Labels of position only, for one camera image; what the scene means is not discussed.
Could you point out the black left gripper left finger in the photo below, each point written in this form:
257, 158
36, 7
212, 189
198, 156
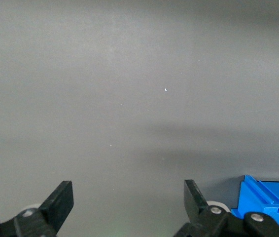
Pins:
58, 205

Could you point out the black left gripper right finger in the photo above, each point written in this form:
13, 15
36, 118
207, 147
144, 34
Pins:
195, 205

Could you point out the blue plastic bin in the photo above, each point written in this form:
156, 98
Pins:
253, 197

